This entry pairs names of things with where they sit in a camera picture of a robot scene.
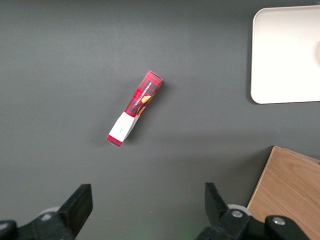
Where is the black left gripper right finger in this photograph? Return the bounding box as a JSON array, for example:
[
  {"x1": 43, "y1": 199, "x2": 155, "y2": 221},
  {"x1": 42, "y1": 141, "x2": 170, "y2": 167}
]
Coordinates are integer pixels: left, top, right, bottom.
[{"x1": 194, "y1": 182, "x2": 313, "y2": 240}]

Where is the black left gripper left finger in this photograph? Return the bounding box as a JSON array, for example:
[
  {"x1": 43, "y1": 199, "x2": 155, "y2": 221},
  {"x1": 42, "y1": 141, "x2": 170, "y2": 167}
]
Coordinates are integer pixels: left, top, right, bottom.
[{"x1": 0, "y1": 183, "x2": 94, "y2": 240}]

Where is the red plaid cookie box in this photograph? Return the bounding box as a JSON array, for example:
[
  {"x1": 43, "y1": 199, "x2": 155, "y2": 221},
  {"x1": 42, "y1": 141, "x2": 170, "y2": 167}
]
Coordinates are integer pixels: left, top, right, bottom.
[{"x1": 106, "y1": 69, "x2": 164, "y2": 149}]

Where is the cream plastic tray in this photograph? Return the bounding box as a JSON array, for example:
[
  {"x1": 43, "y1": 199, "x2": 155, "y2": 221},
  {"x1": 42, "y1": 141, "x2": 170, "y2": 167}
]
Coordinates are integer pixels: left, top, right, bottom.
[{"x1": 250, "y1": 4, "x2": 320, "y2": 105}]

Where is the wooden drawer cabinet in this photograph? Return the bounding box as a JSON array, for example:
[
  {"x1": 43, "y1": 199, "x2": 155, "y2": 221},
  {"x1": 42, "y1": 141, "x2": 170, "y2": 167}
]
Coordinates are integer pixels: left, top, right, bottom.
[{"x1": 246, "y1": 145, "x2": 320, "y2": 240}]

